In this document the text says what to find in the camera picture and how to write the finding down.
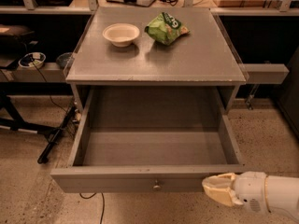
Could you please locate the white bowl with cable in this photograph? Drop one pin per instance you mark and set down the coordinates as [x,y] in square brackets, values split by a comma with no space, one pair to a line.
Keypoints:
[32,60]

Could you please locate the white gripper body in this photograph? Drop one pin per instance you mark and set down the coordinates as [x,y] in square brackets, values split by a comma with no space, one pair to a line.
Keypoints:
[250,189]

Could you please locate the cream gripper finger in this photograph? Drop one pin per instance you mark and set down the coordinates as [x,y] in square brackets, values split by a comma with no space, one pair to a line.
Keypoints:
[222,181]
[224,196]

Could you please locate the green chip bag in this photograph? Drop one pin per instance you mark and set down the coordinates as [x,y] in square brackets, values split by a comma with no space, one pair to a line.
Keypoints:
[166,29]

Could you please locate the white paper bowl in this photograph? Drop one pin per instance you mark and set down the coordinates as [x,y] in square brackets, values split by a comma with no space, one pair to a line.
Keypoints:
[121,34]

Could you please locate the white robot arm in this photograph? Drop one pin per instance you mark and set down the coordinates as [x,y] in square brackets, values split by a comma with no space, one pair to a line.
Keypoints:
[281,195]

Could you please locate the metal top drawer knob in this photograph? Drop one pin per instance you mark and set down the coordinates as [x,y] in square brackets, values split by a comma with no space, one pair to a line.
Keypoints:
[157,186]

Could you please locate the grey wooden drawer cabinet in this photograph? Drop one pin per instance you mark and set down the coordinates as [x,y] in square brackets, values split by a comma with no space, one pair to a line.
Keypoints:
[203,57]

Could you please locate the dark grey bowl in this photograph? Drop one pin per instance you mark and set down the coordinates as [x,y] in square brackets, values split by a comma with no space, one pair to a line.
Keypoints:
[64,59]

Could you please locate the grey shelf beam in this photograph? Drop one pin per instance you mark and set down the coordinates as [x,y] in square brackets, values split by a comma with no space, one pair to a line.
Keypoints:
[49,72]

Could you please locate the grey top drawer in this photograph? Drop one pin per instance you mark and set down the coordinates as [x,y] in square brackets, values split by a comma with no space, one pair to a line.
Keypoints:
[129,137]

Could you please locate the black stand base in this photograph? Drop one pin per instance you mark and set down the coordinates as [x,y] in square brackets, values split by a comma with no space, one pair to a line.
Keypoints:
[17,123]

